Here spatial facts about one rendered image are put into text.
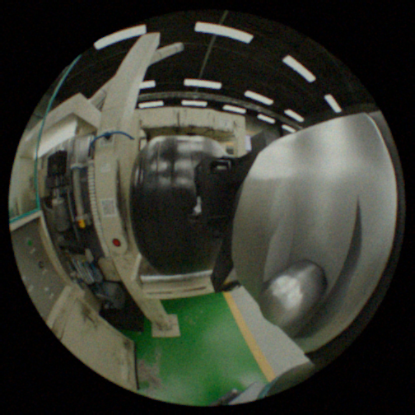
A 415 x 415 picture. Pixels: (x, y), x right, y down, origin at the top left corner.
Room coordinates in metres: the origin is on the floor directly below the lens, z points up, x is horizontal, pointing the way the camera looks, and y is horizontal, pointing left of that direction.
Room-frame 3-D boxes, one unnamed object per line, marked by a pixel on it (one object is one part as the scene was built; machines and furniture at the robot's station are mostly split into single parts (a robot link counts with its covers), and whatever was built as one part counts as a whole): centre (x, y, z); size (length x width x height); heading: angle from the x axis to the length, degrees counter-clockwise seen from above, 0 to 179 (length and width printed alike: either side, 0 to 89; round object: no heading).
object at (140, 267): (0.46, 0.35, 0.90); 0.40 x 0.03 x 0.10; 16
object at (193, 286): (0.38, 0.14, 0.84); 0.36 x 0.09 x 0.06; 106
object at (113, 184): (0.42, 0.42, 1.25); 0.13 x 0.13 x 2.50; 16
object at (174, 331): (0.42, 0.42, 0.02); 0.27 x 0.27 x 0.04; 16
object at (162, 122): (0.83, 0.14, 1.71); 0.61 x 0.25 x 0.15; 106
